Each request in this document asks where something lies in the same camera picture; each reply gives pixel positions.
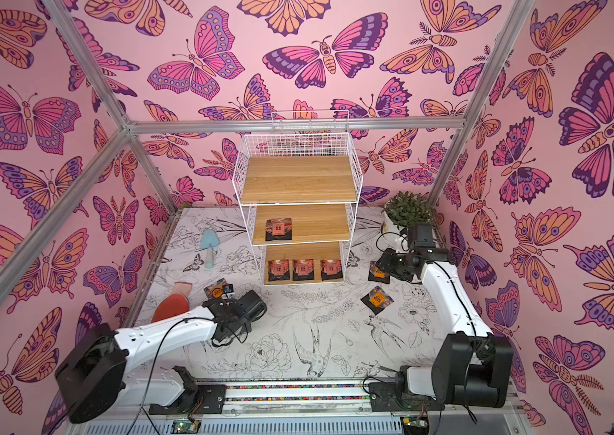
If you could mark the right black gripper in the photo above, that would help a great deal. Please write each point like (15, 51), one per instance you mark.
(389, 264)

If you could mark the middle-shelf black tea bag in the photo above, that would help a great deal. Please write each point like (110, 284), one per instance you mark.
(214, 291)
(278, 229)

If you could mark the orange jasmine tea bag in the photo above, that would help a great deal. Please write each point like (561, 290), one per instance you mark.
(375, 274)
(376, 300)

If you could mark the bottom-shelf black tea bag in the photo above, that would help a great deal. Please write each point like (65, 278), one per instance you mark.
(331, 270)
(303, 269)
(278, 270)

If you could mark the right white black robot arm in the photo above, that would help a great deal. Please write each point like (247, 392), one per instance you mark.
(473, 365)

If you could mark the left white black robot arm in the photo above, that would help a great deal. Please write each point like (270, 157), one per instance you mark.
(110, 369)

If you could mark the bottom wooden shelf board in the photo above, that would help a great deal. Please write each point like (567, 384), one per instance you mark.
(315, 251)

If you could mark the wooden shelf board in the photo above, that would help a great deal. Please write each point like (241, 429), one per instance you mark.
(298, 180)
(315, 251)
(310, 223)

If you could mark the middle wooden shelf board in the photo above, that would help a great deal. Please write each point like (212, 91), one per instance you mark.
(310, 223)

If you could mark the top wooden shelf board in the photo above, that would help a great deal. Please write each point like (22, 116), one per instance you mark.
(298, 180)

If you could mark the green potted plant white pot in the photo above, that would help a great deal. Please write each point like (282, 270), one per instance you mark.
(405, 210)

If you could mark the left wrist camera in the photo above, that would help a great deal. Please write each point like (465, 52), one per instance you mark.
(228, 291)

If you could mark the white wire shelf rack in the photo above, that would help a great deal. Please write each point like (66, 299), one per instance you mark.
(297, 144)

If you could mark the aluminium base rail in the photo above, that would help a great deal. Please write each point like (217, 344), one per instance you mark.
(317, 407)

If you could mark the aluminium frame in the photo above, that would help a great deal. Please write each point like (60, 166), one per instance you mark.
(128, 132)

